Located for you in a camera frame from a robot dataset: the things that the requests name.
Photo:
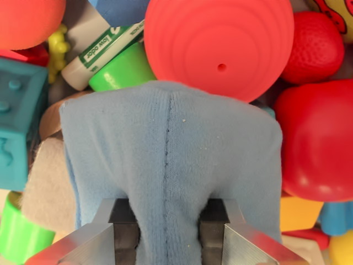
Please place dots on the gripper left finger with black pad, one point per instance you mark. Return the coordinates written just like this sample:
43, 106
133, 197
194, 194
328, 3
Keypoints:
82, 243

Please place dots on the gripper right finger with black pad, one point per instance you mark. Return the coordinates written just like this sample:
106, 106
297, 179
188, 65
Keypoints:
248, 243

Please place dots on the light blue plush cube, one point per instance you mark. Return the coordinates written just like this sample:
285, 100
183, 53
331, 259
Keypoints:
171, 143

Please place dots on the orange wooden plank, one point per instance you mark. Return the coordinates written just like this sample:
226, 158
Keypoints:
41, 259

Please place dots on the yellow-orange wooden block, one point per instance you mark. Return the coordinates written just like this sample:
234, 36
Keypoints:
299, 214

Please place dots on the grey plush cube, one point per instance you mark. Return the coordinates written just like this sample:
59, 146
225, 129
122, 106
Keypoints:
47, 187

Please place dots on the blue ribbed plastic piece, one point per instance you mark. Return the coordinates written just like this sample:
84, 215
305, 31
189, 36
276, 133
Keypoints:
337, 218

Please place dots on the yellow ball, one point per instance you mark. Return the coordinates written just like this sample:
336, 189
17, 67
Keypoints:
343, 251

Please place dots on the glossy red plastic apple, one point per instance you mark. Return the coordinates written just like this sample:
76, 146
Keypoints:
320, 143

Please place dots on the teal embossed rubber block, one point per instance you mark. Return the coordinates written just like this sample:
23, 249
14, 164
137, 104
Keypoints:
19, 124

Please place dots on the white marker, green label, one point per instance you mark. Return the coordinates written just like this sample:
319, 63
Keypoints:
91, 55

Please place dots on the yellow-green plastic figure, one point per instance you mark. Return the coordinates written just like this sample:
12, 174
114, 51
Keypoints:
58, 47

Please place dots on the coral ridged rubber ball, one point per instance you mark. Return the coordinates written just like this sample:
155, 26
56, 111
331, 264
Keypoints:
218, 47

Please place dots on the red textured plastic strawberry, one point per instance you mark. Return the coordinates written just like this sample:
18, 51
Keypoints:
314, 49

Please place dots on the coral smooth ball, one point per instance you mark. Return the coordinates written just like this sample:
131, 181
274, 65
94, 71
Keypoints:
27, 19

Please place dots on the yellow fabric cube, red fish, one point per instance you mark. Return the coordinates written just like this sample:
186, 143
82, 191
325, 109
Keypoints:
336, 16

